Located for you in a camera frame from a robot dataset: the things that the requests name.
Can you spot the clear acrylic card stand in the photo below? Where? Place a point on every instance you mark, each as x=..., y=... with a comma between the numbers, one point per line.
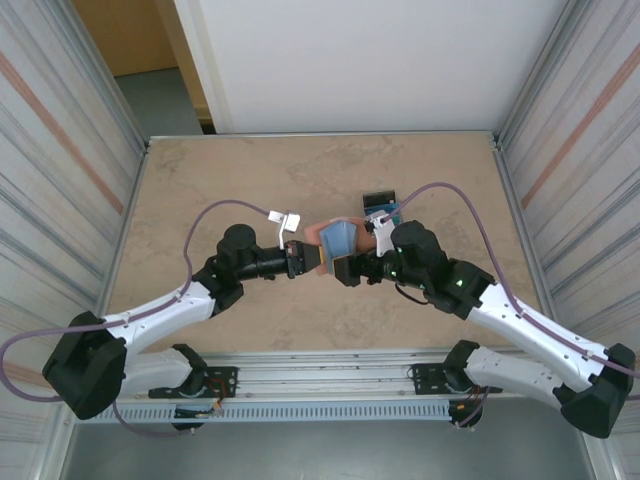
x=382, y=210

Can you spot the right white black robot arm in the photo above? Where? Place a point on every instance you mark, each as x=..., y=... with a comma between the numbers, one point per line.
x=540, y=325

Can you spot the blue card in stand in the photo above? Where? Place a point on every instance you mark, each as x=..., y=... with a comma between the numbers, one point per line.
x=395, y=207

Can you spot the black card in stand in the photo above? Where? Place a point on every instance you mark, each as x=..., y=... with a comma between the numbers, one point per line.
x=379, y=199

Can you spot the wooden door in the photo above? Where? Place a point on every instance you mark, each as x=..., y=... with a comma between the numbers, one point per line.
x=130, y=35

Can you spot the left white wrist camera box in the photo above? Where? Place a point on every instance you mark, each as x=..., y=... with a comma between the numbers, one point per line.
x=290, y=222

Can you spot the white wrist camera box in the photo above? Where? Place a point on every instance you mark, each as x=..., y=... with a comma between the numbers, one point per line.
x=382, y=235
x=290, y=222

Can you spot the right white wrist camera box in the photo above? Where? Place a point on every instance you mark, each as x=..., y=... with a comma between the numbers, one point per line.
x=382, y=235

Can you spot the aluminium rail frame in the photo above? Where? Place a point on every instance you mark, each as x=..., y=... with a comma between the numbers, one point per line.
x=320, y=370

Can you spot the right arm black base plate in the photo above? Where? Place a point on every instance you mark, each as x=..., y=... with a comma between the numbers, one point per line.
x=425, y=375

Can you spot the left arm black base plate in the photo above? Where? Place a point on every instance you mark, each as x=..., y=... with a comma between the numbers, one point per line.
x=225, y=372

